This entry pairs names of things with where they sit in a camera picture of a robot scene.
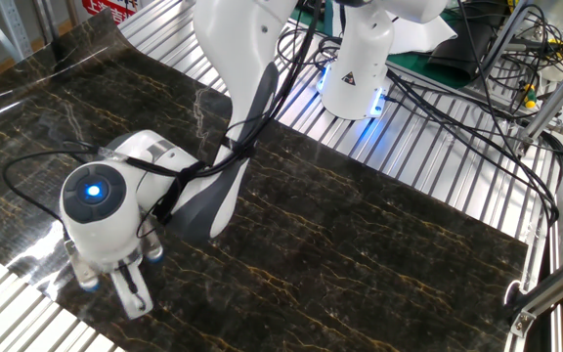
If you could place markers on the black curved pouch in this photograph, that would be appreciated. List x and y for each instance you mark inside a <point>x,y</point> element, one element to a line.
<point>462,54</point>

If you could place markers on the perforated steel upright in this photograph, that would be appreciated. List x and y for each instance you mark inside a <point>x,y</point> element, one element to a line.
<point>15,29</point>

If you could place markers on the green table mat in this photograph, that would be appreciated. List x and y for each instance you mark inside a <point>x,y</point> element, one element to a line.
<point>423,68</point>

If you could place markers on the silver wrist-mounted camera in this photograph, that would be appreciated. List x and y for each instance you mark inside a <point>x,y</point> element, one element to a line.
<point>83,274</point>

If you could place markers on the aluminium profile post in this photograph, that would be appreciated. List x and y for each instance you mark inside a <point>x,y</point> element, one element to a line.
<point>506,34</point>
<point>560,98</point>

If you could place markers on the dark marble pattern mat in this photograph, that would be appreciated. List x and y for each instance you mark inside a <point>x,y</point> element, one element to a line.
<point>359,269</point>

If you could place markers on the aluminium profile with corner bracket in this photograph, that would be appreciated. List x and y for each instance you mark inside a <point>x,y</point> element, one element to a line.
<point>555,288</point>

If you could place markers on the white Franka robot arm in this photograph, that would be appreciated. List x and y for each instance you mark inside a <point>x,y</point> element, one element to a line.
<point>237,39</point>

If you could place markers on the red and white sign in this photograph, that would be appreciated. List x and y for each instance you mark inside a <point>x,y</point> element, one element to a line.
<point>110,10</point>

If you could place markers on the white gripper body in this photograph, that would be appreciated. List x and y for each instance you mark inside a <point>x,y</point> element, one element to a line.
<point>137,298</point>

